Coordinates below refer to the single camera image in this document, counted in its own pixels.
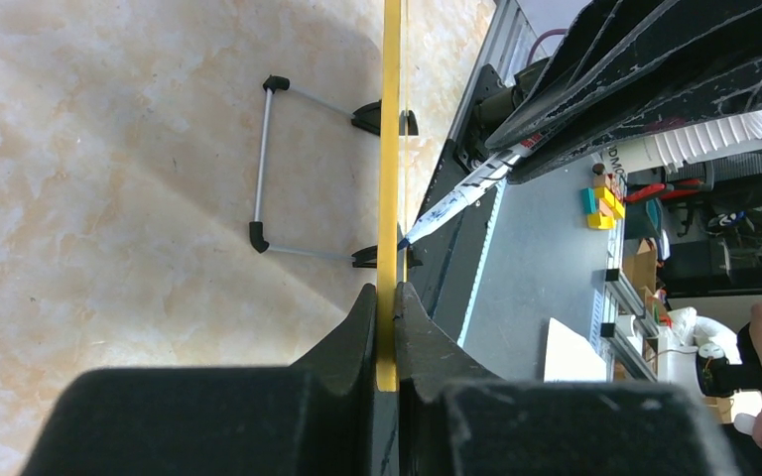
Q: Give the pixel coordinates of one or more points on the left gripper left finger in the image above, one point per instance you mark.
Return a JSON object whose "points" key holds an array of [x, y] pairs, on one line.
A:
{"points": [[308, 418]]}

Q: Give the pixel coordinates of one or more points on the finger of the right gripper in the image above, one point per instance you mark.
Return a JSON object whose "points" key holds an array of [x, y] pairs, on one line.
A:
{"points": [[612, 44], [641, 110]]}

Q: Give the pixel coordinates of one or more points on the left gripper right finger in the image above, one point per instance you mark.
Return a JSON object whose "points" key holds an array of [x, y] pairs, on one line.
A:
{"points": [[458, 418]]}

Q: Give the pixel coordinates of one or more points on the whiteboard marker pen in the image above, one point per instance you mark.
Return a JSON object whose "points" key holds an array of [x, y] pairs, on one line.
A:
{"points": [[471, 188]]}

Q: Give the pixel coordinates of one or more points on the yellow framed whiteboard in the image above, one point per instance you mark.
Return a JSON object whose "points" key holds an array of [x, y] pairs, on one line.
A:
{"points": [[388, 194]]}

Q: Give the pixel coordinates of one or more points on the coloured blocks on table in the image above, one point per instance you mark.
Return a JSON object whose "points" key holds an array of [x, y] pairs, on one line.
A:
{"points": [[603, 203]]}

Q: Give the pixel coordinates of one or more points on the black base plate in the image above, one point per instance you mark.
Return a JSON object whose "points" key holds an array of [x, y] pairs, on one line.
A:
{"points": [[446, 242]]}

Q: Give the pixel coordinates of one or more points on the whiteboard wire stand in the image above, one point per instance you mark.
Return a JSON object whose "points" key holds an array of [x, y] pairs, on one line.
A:
{"points": [[284, 170]]}

